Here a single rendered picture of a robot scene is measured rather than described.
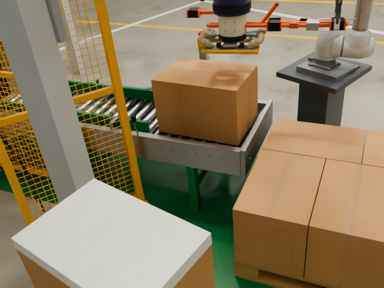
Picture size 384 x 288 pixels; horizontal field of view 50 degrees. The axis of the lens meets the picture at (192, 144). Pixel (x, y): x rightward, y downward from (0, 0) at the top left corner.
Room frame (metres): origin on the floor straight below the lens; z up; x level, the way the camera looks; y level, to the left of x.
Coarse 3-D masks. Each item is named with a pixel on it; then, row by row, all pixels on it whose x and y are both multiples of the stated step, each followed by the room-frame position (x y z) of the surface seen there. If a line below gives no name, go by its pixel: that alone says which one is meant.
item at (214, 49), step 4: (216, 44) 2.38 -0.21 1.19; (220, 44) 2.37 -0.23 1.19; (240, 44) 2.33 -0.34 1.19; (244, 44) 2.34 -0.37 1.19; (204, 48) 2.40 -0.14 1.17; (208, 48) 2.38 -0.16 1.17; (212, 48) 2.37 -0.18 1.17; (216, 48) 2.37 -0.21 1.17; (220, 48) 2.36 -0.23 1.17; (224, 48) 2.35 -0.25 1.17; (228, 48) 2.35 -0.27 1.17; (232, 48) 2.34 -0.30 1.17; (236, 48) 2.33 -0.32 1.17; (240, 48) 2.33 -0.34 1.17; (244, 48) 2.32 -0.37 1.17; (248, 48) 2.31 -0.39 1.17; (256, 48) 2.31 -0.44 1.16; (204, 52) 2.36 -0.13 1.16; (208, 52) 2.35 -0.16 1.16; (212, 52) 2.34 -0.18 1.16; (216, 52) 2.34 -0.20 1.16; (220, 52) 2.33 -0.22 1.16; (224, 52) 2.32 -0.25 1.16; (228, 52) 2.31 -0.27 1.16; (232, 52) 2.31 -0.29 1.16; (236, 52) 2.30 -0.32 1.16; (240, 52) 2.29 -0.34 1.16; (244, 52) 2.29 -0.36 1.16; (248, 52) 2.28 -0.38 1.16; (252, 52) 2.27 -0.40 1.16; (256, 52) 2.26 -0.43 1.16
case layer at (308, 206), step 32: (288, 128) 2.38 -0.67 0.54; (320, 128) 2.34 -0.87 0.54; (352, 128) 2.30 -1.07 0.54; (288, 160) 2.02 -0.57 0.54; (320, 160) 1.98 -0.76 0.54; (352, 160) 1.95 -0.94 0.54; (256, 192) 1.75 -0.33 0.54; (288, 192) 1.73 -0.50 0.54; (320, 192) 1.70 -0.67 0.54; (352, 192) 1.67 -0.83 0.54; (256, 224) 1.58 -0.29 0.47; (288, 224) 1.51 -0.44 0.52; (320, 224) 1.46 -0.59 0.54; (352, 224) 1.44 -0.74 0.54; (256, 256) 1.58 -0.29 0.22; (288, 256) 1.50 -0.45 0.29; (320, 256) 1.43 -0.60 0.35; (352, 256) 1.36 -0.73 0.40
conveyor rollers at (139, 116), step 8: (16, 96) 3.38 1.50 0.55; (72, 96) 3.33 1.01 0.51; (104, 96) 3.19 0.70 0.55; (88, 104) 3.10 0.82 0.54; (104, 104) 3.03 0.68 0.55; (112, 104) 3.09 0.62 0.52; (128, 104) 3.00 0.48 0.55; (136, 104) 2.97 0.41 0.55; (144, 104) 3.02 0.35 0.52; (152, 104) 2.97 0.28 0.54; (88, 112) 2.95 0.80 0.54; (112, 112) 2.92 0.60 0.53; (128, 112) 2.85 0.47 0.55; (136, 112) 2.91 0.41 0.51; (144, 112) 2.85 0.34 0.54; (152, 112) 2.81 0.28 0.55; (144, 120) 2.70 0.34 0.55; (256, 120) 2.52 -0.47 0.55; (152, 128) 2.58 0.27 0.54; (168, 136) 2.44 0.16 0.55; (184, 136) 2.43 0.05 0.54; (248, 136) 2.33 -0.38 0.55
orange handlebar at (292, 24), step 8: (208, 24) 2.47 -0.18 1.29; (216, 24) 2.46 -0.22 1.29; (248, 24) 2.40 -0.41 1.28; (256, 24) 2.38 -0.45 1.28; (264, 24) 2.37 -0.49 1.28; (288, 24) 2.33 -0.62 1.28; (296, 24) 2.31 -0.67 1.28; (304, 24) 2.30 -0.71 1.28; (320, 24) 2.27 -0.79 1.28; (328, 24) 2.26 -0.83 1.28
